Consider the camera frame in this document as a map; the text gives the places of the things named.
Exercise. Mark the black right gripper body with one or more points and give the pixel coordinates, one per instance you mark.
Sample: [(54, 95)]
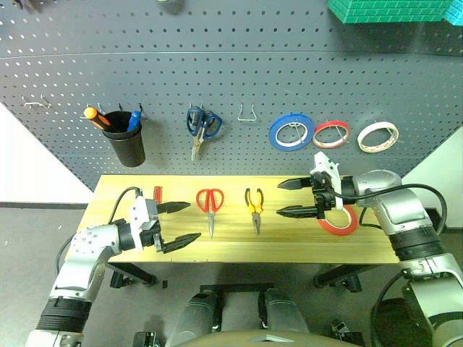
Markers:
[(322, 199)]

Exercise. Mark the black table leg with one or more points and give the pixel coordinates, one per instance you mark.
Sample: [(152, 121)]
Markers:
[(134, 273), (340, 276)]

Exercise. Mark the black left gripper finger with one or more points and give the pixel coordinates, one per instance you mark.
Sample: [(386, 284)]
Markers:
[(173, 207), (181, 242)]

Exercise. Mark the black floor frame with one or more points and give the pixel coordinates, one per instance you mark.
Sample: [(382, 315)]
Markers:
[(235, 287)]

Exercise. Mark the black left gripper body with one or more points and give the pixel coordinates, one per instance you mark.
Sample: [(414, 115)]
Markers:
[(152, 235)]

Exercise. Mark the dark grey rounded shape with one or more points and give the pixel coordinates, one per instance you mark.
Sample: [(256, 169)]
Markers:
[(197, 318), (285, 311)]

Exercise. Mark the silver tape hook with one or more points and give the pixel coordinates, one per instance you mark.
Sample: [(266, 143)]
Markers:
[(297, 131), (339, 133)]

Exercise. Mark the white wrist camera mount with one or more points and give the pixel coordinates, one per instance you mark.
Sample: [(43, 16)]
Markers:
[(139, 213), (323, 164)]

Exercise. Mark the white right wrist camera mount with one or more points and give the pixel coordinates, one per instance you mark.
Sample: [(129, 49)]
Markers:
[(323, 164)]

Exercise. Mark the thin red tape roll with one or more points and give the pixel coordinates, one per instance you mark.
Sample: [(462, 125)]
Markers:
[(331, 125)]

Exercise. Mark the cyan brick pattern box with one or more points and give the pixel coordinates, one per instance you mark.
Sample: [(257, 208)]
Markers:
[(455, 14)]

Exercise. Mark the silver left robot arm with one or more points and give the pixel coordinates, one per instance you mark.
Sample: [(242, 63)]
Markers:
[(87, 246)]

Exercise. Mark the green brick pattern box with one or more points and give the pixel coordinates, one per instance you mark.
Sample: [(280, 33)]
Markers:
[(387, 9)]

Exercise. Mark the black plastic cup holder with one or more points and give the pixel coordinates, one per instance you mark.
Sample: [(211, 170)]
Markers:
[(126, 152)]

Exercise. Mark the silver scissors hook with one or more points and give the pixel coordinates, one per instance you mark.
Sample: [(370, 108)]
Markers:
[(199, 105)]

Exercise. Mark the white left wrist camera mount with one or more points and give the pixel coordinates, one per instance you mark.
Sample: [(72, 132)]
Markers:
[(139, 213)]

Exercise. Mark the white tape roll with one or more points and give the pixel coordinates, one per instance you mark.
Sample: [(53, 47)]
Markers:
[(378, 126)]

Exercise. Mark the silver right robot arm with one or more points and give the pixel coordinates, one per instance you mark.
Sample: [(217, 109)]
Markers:
[(401, 209)]

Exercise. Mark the blue tape roll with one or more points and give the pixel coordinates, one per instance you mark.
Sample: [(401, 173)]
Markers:
[(272, 133)]

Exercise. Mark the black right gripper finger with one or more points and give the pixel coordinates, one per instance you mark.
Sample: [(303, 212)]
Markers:
[(296, 211), (294, 184)]

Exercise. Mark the wide red tape roll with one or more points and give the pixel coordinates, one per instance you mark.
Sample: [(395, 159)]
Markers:
[(338, 231)]

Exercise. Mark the grey pegboard panel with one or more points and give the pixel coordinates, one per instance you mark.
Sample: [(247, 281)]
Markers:
[(231, 72)]

